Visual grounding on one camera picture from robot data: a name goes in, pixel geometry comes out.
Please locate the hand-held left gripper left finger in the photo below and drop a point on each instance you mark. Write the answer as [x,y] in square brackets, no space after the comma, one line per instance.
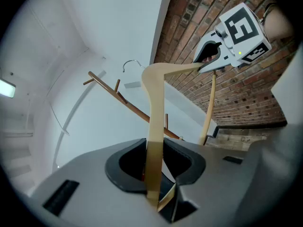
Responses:
[94,185]

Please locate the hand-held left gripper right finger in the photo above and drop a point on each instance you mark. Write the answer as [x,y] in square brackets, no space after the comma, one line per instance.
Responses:
[225,185]

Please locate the person's right forearm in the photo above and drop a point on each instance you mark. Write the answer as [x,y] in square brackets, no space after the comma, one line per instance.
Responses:
[277,25]

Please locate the brown wooden coat rack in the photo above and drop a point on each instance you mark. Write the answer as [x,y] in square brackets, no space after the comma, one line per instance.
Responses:
[135,108]

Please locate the rectangular ceiling light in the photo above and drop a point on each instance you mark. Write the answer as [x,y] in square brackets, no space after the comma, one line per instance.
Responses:
[6,87]

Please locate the white curved pipe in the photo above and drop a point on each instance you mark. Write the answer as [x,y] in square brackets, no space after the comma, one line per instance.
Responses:
[71,113]

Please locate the grey ceiling vent panel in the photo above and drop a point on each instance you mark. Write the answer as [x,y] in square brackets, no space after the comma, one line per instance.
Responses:
[132,84]

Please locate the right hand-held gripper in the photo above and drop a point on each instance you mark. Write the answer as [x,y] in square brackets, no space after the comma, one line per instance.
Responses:
[246,32]

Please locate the wooden clothes hanger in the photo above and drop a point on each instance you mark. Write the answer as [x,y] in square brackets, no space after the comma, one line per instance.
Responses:
[155,117]

